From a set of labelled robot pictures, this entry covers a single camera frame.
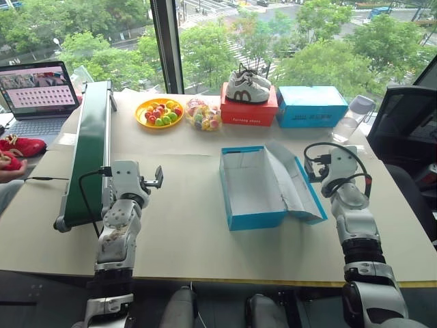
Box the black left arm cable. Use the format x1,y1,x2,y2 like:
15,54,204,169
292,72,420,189
79,165,112,240

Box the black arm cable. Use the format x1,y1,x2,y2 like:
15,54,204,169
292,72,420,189
303,141,373,200
79,165,112,240

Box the red shoe box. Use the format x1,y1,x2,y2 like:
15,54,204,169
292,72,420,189
219,81,279,128

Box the clear plastic bag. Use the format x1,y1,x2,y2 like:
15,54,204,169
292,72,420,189
69,65,94,100

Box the grey laptop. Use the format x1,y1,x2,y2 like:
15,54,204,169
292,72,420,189
0,60,81,146

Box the green conveyor belt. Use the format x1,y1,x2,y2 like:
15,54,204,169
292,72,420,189
53,80,119,234

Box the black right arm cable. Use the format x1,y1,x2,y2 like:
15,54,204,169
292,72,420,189
303,141,373,200

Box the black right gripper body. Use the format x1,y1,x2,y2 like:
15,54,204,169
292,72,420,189
312,154,331,180

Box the dark window frame post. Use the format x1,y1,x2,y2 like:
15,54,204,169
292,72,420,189
149,0,186,95

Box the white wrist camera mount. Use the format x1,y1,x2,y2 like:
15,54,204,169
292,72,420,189
326,145,358,180
109,159,145,197

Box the red shoe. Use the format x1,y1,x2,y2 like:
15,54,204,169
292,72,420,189
0,134,48,159
0,150,25,172

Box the blue shoe box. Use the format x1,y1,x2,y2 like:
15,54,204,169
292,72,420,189
275,85,350,129
218,142,329,232

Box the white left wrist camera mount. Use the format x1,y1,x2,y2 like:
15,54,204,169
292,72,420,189
109,159,145,197

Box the person's bare hand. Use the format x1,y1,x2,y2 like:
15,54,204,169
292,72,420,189
0,159,29,185

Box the black office chair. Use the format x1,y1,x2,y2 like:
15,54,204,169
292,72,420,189
366,54,437,247

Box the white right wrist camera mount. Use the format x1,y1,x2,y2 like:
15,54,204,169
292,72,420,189
326,145,358,180

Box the clear bag of toy fruit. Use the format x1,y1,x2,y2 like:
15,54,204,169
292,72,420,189
184,98,223,133

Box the person's grey clothed leg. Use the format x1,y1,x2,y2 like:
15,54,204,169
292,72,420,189
0,178,25,217

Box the yellow plate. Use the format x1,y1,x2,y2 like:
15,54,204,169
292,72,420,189
134,98,186,130

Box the clear water bottle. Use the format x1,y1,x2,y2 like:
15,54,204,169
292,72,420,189
332,95,377,144

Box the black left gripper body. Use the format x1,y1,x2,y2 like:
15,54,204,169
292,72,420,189
139,174,158,192

